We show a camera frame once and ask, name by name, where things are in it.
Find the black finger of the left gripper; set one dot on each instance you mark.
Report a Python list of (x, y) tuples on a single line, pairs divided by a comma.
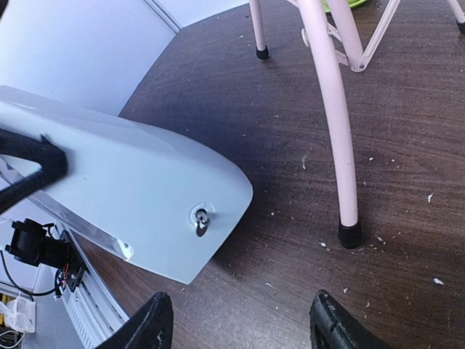
[(53, 162)]

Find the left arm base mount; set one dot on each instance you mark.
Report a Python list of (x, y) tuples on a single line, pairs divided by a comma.
[(33, 244)]

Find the front aluminium rail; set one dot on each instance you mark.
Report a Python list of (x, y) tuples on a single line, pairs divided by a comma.
[(93, 310)]

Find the white metronome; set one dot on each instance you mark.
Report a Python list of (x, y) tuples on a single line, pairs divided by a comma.
[(154, 198)]

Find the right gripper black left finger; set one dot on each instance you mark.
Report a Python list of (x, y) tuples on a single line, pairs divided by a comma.
[(150, 327)]

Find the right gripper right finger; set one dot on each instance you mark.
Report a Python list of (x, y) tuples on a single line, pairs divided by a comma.
[(333, 327)]

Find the pink music stand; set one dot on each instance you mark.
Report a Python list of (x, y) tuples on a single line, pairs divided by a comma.
[(331, 34)]

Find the white tissue pack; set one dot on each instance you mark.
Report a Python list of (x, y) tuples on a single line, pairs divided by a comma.
[(20, 315)]

